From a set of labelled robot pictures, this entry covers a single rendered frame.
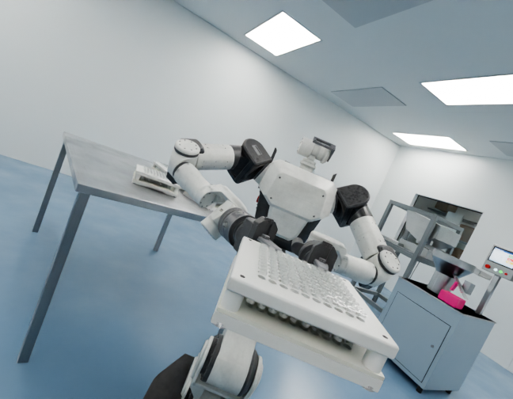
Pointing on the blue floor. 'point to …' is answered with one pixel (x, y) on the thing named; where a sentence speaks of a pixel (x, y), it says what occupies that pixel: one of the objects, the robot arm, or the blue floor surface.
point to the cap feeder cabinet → (433, 336)
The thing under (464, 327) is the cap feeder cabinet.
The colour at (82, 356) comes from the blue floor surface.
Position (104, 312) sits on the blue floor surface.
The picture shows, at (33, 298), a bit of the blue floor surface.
